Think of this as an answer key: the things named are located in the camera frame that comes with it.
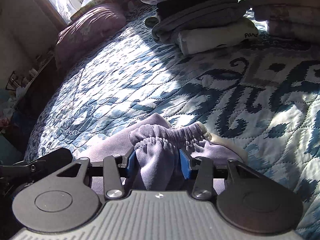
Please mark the blue patterned quilted bedspread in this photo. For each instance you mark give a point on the blue patterned quilted bedspread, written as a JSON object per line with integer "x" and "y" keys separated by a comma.
{"x": 263, "y": 96}

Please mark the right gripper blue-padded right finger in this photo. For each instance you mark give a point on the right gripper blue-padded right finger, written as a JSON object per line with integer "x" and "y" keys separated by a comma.
{"x": 200, "y": 171}

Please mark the dark side shelf with clutter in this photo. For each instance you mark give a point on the dark side shelf with clutter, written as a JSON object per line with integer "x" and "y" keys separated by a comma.
{"x": 22, "y": 101}

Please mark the middle stack folded clothes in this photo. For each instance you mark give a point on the middle stack folded clothes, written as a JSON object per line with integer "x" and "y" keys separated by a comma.
{"x": 289, "y": 18}

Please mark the left stack folded grey clothes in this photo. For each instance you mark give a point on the left stack folded grey clothes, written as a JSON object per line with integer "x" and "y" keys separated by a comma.
{"x": 200, "y": 25}

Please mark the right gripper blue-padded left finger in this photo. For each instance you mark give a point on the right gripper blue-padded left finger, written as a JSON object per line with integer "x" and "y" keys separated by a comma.
{"x": 116, "y": 167}

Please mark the mauve pillow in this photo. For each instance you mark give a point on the mauve pillow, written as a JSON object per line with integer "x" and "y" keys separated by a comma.
{"x": 88, "y": 31}

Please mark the lavender and beige garment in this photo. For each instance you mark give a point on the lavender and beige garment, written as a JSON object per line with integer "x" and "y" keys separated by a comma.
{"x": 157, "y": 146}

